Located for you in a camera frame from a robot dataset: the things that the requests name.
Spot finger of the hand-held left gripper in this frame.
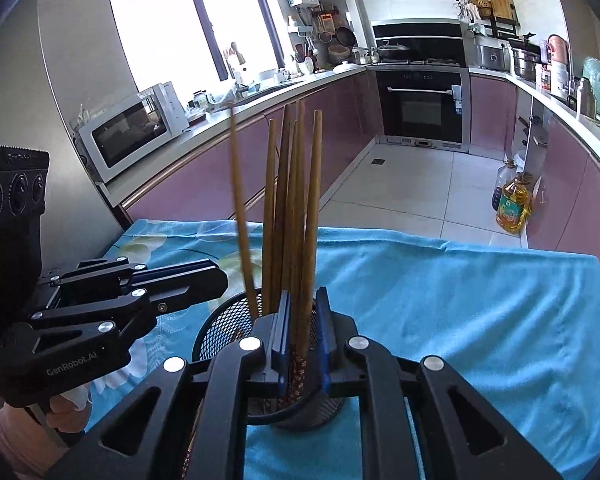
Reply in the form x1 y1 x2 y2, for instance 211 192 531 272
50 256 226 288
27 270 229 341

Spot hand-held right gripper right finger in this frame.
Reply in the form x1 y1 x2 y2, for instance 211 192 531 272
315 287 566 480

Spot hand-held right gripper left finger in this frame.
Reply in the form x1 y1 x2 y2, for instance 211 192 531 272
44 292 293 480

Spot black mesh pen holder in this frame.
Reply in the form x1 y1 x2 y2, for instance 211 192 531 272
192 287 361 431

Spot bunch of bamboo chopsticks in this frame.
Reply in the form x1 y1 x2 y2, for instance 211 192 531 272
228 100 306 321

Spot light brown wooden chopstick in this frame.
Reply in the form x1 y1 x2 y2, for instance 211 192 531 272
292 109 325 361

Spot person's left forearm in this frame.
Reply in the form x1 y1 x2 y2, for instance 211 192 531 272
0 402 56 480

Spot person's left hand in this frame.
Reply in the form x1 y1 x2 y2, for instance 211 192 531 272
44 391 94 434

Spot pink kitchen base cabinets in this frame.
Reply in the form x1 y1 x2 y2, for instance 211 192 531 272
120 71 383 228
469 72 600 267

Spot blue floral tablecloth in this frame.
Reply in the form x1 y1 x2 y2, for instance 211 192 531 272
82 217 600 480

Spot white microwave oven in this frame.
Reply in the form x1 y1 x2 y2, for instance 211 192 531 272
71 81 191 184

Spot yellow cooking oil bottle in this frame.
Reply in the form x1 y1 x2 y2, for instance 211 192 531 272
496 172 536 235

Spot clear plastic jug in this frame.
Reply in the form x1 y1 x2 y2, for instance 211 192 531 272
491 157 518 211

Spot large kitchen window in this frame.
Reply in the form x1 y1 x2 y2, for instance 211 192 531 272
105 0 286 93

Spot black built-in oven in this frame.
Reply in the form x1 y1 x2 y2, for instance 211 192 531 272
375 69 470 147

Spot wok with glass lid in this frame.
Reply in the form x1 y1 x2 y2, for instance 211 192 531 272
375 41 411 62

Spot black range hood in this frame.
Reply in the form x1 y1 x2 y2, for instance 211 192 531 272
371 19 468 65

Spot steel steamer pot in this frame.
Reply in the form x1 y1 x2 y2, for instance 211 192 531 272
511 45 543 81

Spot white plastic jar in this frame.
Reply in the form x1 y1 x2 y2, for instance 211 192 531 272
550 60 571 101

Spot steel vacuum bottle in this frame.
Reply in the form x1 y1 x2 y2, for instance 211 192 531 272
577 77 597 118

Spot mint green kettle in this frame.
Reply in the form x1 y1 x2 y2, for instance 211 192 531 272
582 56 600 116

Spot pink electric kettle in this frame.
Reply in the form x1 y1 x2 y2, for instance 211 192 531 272
546 34 571 68

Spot black wall shelf rack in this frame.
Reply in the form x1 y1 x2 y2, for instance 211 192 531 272
455 0 521 40

